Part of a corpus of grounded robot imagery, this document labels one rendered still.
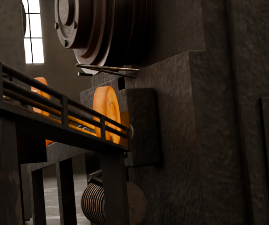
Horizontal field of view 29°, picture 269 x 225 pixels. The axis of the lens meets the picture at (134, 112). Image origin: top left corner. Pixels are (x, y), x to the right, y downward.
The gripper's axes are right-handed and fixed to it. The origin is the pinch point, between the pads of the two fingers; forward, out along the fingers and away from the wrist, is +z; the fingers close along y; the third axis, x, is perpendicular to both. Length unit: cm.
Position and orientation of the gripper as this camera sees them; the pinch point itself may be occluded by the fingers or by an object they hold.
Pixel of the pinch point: (39, 93)
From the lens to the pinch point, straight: 197.7
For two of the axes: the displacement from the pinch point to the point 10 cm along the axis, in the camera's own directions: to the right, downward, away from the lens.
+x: -1.4, -9.9, 0.3
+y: 4.1, -0.9, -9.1
